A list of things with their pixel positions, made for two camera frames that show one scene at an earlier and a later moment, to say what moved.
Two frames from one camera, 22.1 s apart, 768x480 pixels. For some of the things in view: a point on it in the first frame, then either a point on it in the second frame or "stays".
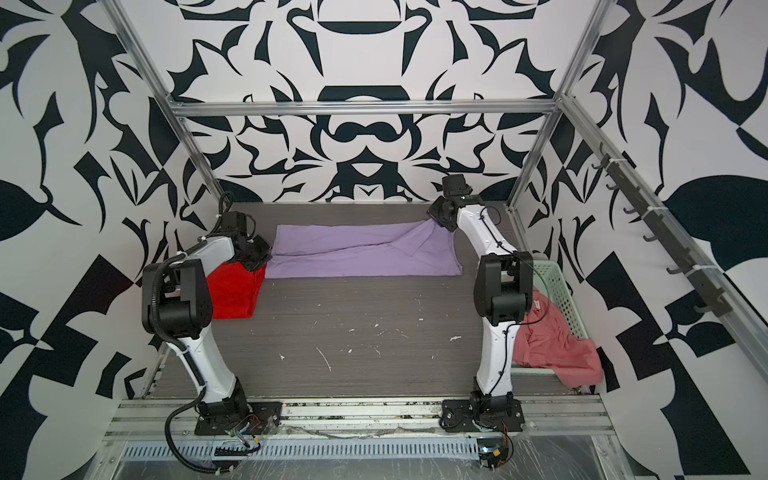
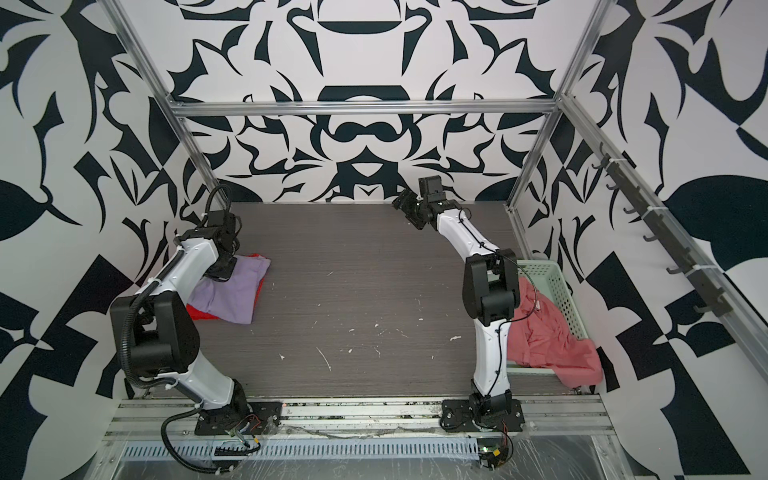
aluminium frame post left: (113, 10) stays
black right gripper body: (438, 212) → (425, 208)
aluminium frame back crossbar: (232, 108) stays
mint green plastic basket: (545, 381) stays
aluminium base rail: (369, 419) stays
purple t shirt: (386, 249) → (235, 299)
